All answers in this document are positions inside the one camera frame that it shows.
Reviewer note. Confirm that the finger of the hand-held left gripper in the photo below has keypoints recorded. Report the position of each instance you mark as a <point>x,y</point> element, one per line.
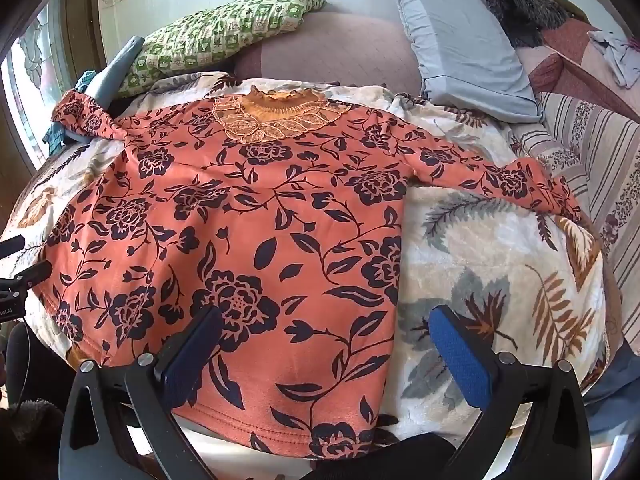
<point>11,246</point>
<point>30,276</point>

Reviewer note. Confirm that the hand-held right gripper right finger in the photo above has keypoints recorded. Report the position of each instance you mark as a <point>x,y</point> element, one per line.
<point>460,355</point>

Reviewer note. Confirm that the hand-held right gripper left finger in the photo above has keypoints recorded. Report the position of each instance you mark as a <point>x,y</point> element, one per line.
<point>192,360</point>

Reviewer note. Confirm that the orange floral long-sleeved shirt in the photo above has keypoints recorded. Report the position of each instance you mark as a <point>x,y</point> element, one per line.
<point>250,260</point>

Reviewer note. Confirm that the cream leaf-print plush blanket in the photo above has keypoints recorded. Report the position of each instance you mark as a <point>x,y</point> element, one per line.
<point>500,260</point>

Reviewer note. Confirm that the teal cloth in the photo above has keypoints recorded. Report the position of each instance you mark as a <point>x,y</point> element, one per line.
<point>54,132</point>

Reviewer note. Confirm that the black cloth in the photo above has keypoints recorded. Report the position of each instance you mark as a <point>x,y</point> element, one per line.
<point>385,460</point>

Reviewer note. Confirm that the dark fur-trimmed clothing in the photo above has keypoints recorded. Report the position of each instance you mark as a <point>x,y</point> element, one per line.
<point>30,440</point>

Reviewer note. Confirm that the patterned glass window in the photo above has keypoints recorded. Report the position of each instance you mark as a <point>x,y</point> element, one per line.
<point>35,85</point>

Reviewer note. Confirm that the blue-grey padded object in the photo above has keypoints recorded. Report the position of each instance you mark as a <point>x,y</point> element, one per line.
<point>112,77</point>

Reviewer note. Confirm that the striped floral bed sheet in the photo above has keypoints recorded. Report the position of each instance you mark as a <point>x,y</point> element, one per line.
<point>610,160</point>

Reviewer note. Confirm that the green and white patterned pillow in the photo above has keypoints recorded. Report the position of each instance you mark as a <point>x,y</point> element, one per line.
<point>215,35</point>

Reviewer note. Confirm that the pink quilt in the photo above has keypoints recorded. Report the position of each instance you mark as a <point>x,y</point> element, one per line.
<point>565,75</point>

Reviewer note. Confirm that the grey-blue pillow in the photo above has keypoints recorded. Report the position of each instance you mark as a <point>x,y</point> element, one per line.
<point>460,50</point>

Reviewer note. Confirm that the mauve pillow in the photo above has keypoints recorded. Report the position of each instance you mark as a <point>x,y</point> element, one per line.
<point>340,50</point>

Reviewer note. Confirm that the white crumpled cloth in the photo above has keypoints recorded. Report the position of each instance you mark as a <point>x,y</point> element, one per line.
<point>617,55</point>

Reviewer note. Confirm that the dark fur garment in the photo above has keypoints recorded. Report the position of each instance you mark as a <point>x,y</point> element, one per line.
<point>515,10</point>

